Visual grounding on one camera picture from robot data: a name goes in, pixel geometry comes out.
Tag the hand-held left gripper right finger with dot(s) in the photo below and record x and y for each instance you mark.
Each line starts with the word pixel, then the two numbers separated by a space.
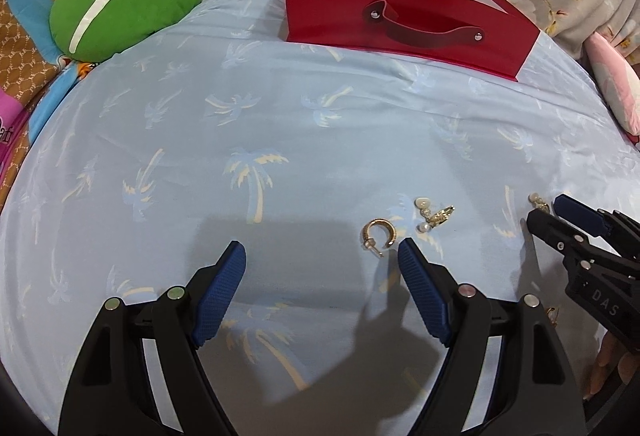
pixel 422 296

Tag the person's right hand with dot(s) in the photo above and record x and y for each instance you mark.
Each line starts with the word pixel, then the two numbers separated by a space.
pixel 607 361

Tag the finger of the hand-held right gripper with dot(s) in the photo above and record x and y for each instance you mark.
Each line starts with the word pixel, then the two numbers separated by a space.
pixel 575 215
pixel 550 228

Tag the green cushion with white stripe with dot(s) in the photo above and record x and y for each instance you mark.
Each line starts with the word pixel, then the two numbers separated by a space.
pixel 140 10

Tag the pink plush pillow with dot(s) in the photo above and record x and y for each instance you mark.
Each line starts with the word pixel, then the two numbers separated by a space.
pixel 612 75

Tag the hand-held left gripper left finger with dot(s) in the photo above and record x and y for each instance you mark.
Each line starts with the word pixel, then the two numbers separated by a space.
pixel 220 296

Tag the colourful cartoon monkey blanket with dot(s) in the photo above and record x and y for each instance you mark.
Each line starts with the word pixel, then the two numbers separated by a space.
pixel 30 15

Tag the gold pearl drop earring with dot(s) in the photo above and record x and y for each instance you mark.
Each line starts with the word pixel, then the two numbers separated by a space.
pixel 539 201
pixel 440 215

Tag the light blue palm-print sheet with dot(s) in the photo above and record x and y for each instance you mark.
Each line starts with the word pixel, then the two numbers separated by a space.
pixel 200 140

